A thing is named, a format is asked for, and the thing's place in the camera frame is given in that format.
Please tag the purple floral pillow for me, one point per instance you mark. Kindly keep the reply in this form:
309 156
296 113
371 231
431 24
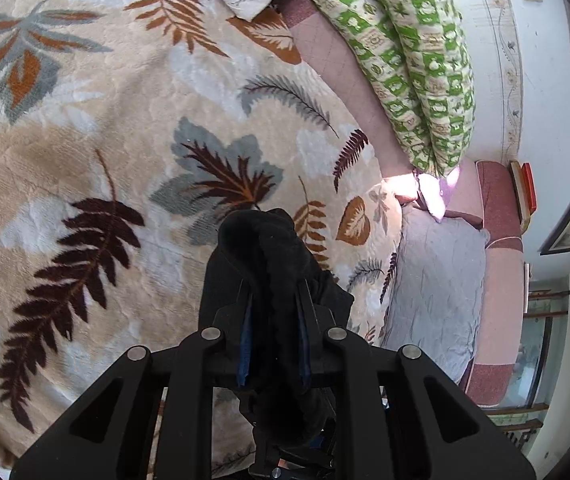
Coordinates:
434 193

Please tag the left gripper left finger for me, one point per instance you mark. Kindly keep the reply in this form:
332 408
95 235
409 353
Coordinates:
149 415

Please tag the pink quilted mattress cover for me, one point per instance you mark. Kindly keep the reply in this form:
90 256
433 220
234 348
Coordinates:
483 196

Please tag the black sweatpants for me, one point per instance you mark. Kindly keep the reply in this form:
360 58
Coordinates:
261 263

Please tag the green checkered folded quilt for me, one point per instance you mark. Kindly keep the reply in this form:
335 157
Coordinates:
415 57

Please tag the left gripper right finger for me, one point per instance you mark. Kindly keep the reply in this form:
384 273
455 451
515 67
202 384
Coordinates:
393 414

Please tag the red and yellow books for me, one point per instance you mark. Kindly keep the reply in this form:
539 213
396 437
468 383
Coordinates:
525 192

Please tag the leaf pattern fleece blanket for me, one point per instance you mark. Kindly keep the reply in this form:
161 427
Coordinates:
128 130

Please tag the grey quilted cushion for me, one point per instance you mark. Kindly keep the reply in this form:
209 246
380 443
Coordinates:
437 298

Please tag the wooden side shelf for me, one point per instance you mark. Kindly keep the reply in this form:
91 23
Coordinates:
522 409

